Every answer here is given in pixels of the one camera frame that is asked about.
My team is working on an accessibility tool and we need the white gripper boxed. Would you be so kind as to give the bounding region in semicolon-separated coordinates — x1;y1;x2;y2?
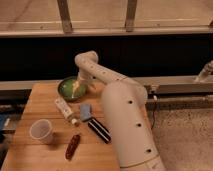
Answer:
72;69;92;98

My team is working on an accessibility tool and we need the green ceramic bowl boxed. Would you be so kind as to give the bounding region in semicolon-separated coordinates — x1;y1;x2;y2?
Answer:
57;77;87;102

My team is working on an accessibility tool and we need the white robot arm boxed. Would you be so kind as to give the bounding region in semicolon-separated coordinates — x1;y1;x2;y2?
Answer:
75;51;166;171

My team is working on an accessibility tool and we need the blue sponge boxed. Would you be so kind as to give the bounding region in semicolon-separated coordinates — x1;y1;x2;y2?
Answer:
80;104;92;122

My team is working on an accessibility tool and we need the white tube bottle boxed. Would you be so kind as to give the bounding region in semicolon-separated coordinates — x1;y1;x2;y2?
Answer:
55;97;79;126

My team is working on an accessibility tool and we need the black striped box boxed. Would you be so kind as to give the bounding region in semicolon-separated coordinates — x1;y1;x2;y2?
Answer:
88;118;111;144

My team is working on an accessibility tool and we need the white plastic cup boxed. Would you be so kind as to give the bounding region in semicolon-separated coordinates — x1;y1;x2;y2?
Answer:
29;119;53;144

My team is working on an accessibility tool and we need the red snack packet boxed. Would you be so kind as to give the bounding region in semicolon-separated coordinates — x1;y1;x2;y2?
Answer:
65;134;80;160

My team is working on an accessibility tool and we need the left metal post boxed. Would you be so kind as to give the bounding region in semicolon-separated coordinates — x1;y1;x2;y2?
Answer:
57;0;73;34

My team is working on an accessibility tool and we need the metal post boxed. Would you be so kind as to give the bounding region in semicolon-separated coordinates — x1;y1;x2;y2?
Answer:
125;0;137;32
57;0;73;34

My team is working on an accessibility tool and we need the right metal post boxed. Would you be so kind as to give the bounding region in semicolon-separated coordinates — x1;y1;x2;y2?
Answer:
125;0;137;32

